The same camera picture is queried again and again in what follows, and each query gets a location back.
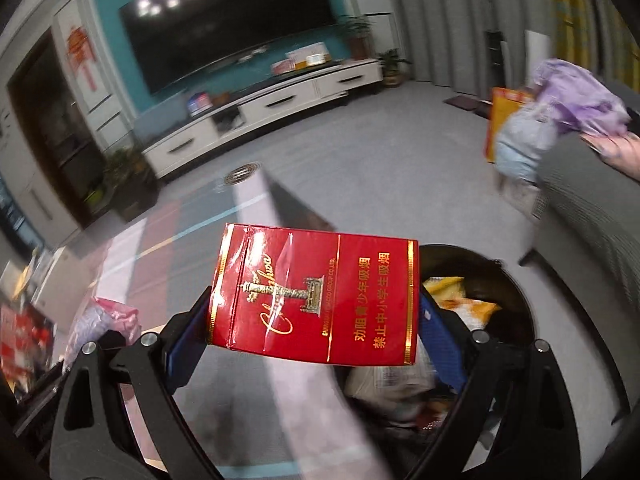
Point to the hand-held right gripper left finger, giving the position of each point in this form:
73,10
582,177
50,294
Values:
182,355

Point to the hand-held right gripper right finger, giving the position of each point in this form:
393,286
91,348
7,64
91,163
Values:
442,350

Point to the yellow snack packet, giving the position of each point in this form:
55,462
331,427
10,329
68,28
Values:
470,307

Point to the black round trash bin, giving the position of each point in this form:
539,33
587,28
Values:
515,300

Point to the red snack packet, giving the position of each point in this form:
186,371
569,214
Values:
310,300

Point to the pink translucent plastic bag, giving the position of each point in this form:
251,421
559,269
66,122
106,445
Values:
112,317

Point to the striped pastel tablecloth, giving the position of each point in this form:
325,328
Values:
150,250

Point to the green houseplants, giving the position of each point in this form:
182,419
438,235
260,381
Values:
125,180

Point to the round floor drain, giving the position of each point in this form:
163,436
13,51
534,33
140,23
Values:
242,174

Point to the grey sofa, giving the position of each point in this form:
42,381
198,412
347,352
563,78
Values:
590,220

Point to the pale plastic bag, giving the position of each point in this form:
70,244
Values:
520,145

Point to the white television cabinet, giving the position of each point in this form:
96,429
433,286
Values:
280,100

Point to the potted plant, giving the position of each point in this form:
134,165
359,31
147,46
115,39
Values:
357,35
395,67

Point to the purple plastic bag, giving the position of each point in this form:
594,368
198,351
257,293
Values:
575,95

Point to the desk calendar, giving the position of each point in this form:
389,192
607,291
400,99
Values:
307,55

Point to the grey curtain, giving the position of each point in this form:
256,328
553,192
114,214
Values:
440,20

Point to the black television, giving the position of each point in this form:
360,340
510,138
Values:
225,25

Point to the red wall decoration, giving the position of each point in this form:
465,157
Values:
82,55

